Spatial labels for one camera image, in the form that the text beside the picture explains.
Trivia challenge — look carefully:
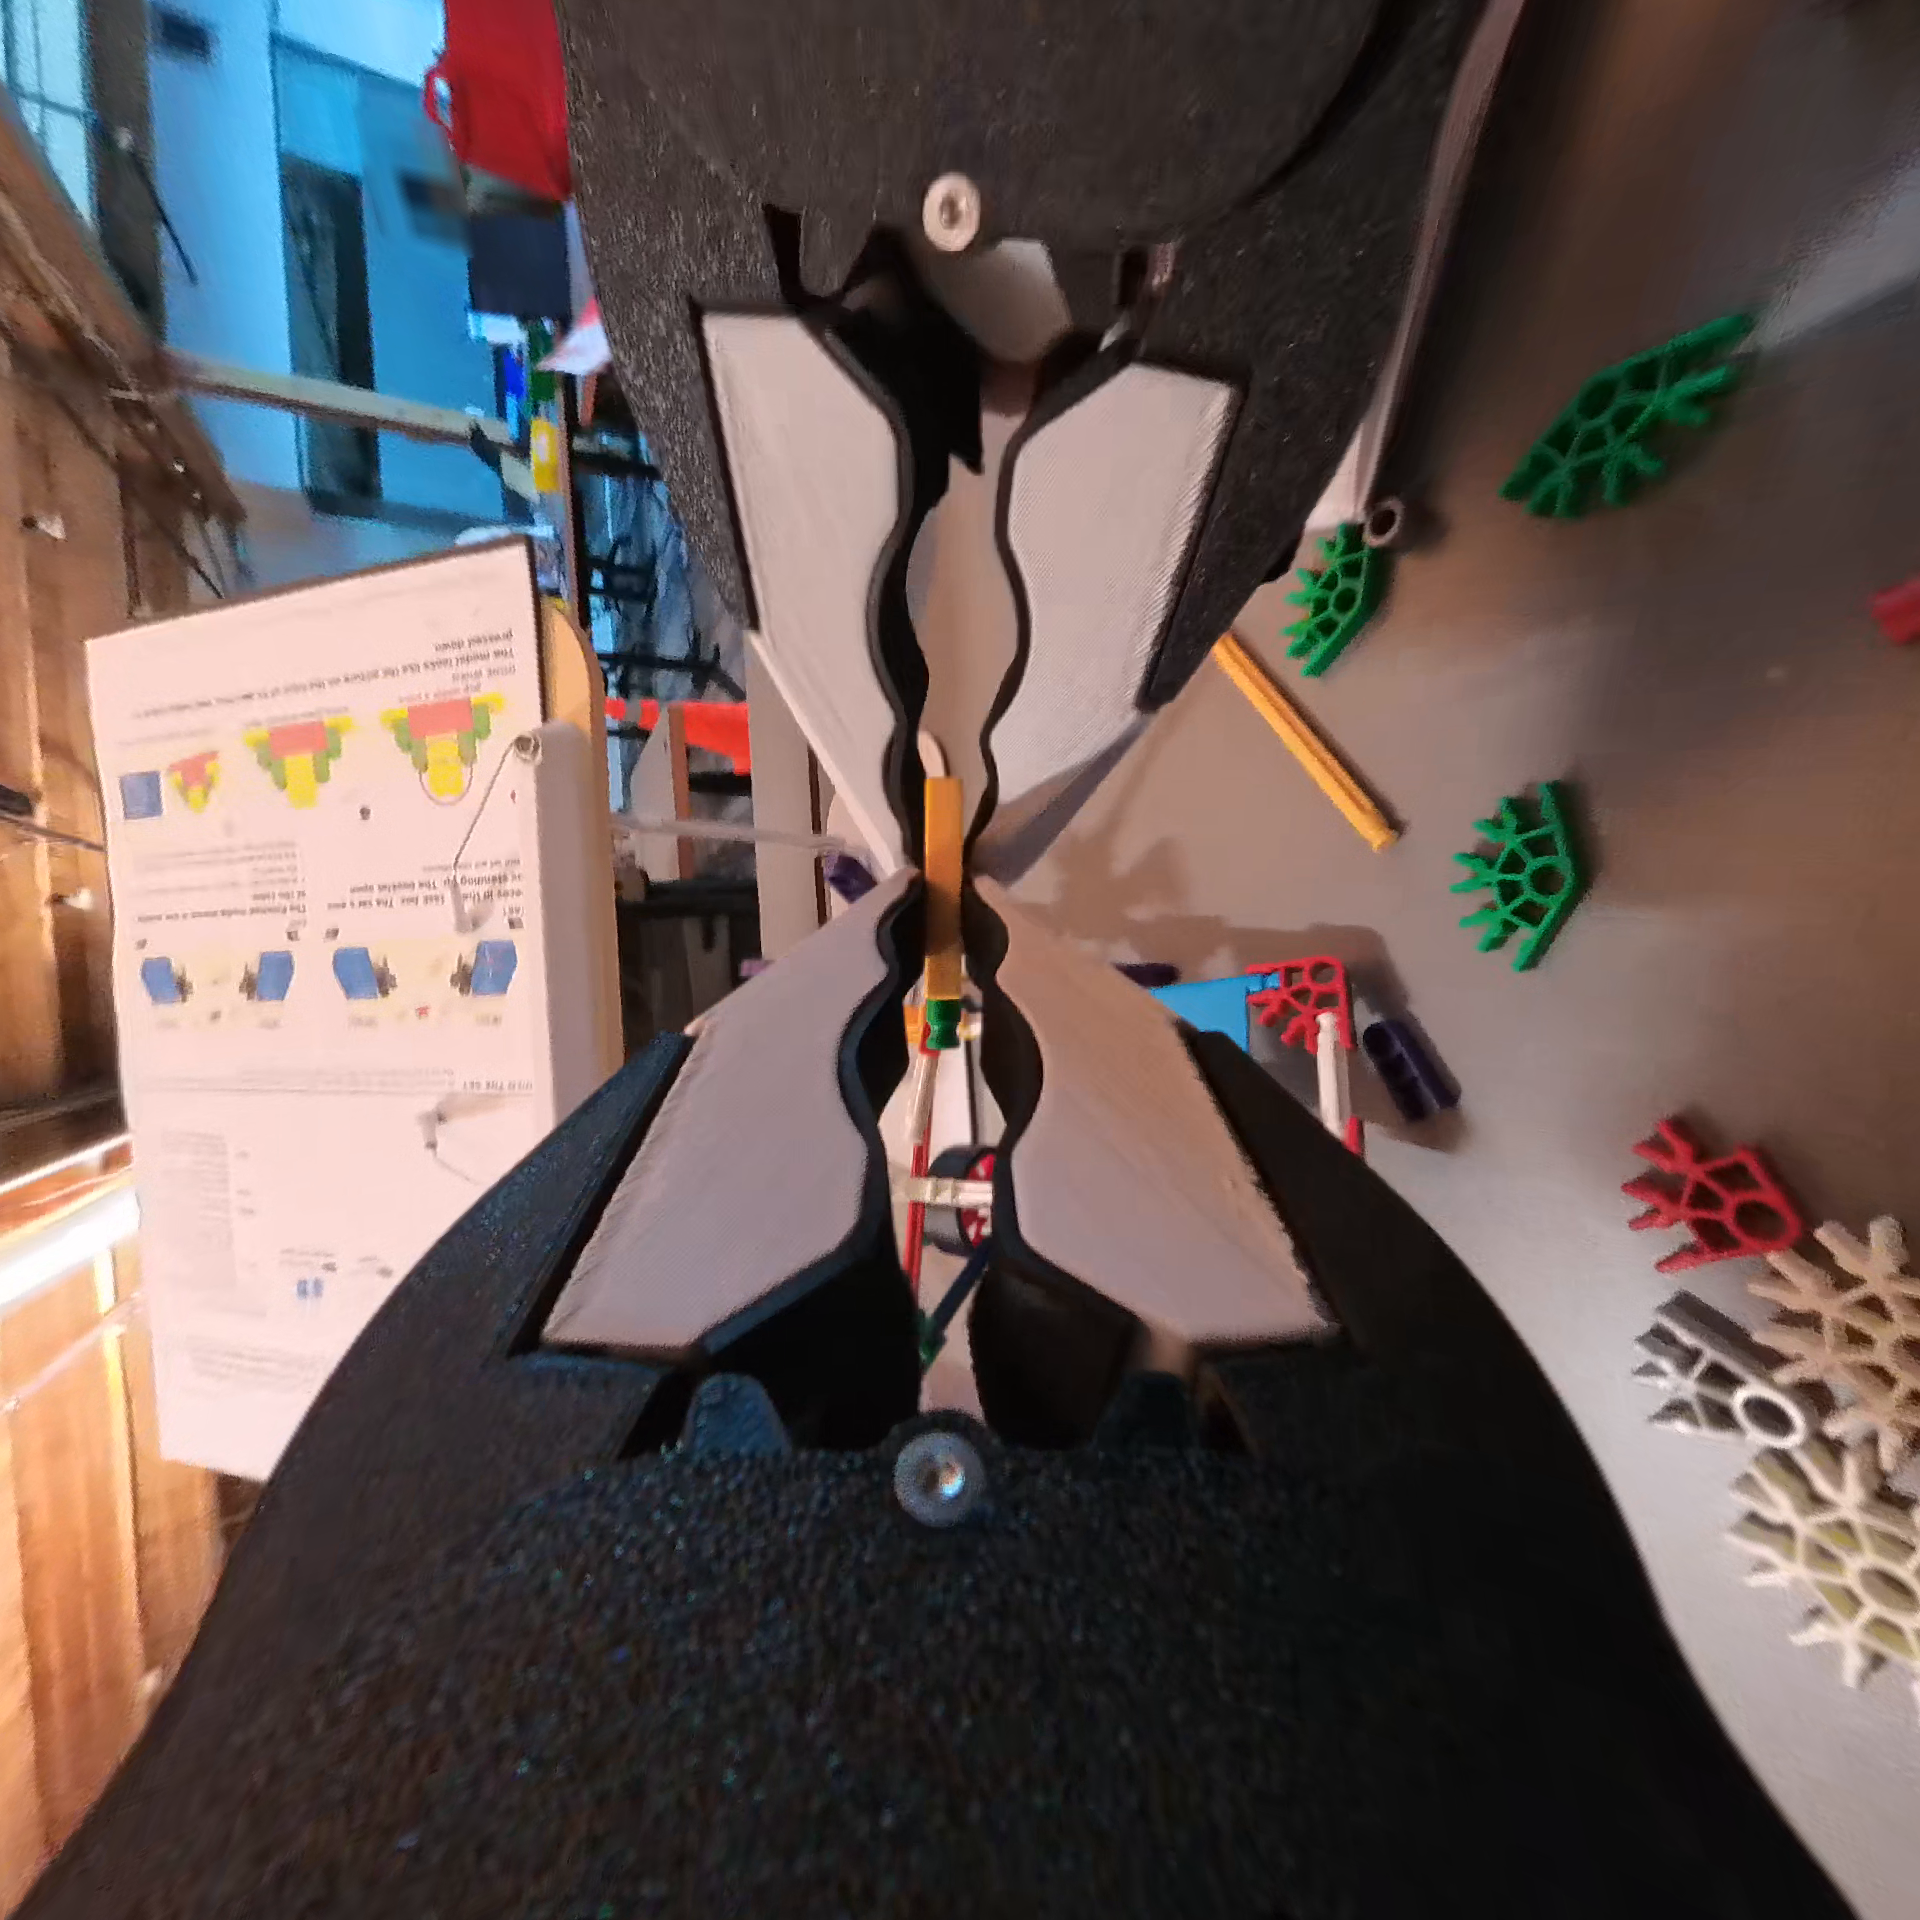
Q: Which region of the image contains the green fan connector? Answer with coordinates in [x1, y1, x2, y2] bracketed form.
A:
[1454, 778, 1591, 973]
[1283, 522, 1392, 681]
[1500, 313, 1758, 522]

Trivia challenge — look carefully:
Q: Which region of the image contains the orange fan connector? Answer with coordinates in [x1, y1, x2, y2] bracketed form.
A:
[923, 777, 964, 1003]

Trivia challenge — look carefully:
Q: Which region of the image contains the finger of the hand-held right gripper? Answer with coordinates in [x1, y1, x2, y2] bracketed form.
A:
[697, 305, 937, 874]
[964, 358, 1245, 874]

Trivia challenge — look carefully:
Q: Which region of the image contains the colourful construction toy plane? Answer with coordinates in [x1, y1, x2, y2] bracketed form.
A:
[822, 847, 1370, 1360]

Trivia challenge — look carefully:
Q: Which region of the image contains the white snowflake connector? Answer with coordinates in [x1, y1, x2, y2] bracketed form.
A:
[1725, 1440, 1920, 1689]
[1746, 1217, 1920, 1481]

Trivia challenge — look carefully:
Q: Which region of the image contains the yellow plastic rod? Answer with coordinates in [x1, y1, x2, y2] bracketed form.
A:
[1212, 629, 1400, 853]

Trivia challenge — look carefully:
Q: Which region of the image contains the pale grey snowflake connector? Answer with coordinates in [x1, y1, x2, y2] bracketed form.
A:
[1633, 1291, 1839, 1451]

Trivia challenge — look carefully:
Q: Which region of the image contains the red tote bag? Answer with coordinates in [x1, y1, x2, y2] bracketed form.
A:
[428, 0, 574, 205]

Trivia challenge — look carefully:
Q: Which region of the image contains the red fan connector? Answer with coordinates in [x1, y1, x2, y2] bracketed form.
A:
[1621, 1117, 1807, 1276]

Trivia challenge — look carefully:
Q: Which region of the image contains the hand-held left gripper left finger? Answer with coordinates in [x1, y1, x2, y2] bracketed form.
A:
[536, 870, 929, 1452]

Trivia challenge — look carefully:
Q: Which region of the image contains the printed instruction sheet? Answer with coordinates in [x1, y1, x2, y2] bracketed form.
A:
[86, 542, 542, 1481]

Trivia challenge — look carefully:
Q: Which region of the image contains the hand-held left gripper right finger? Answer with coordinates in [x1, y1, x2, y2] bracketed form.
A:
[964, 871, 1340, 1451]

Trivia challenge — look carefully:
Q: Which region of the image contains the wooden and white book stand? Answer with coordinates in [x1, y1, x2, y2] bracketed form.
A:
[80, 539, 843, 1481]

